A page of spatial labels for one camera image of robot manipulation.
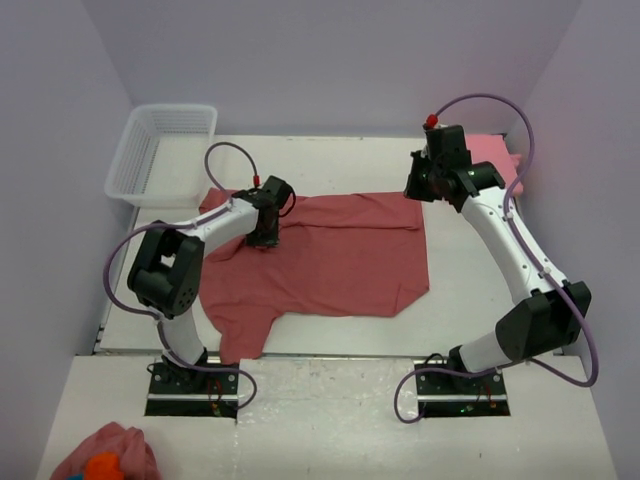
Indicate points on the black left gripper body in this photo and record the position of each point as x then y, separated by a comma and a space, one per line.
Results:
263, 237

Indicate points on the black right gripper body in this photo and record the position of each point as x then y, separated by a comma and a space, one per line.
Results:
415, 181

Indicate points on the red polo t shirt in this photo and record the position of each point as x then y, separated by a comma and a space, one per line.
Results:
339, 255

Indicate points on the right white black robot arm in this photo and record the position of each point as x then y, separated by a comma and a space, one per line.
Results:
548, 308

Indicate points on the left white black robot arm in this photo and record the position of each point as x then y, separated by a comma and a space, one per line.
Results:
166, 272

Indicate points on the folded pink t shirt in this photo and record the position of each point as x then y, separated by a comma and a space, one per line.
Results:
492, 148

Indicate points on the white plastic basket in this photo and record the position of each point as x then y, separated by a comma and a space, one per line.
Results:
159, 161

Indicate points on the crumpled red cloth pile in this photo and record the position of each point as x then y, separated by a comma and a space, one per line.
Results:
137, 459

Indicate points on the orange blue toy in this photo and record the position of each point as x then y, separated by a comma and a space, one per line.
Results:
103, 466

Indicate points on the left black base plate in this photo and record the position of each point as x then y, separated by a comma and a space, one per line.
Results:
178, 392

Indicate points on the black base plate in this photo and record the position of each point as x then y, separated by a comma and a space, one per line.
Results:
178, 392
445, 396

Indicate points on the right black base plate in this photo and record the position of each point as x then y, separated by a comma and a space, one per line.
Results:
445, 396

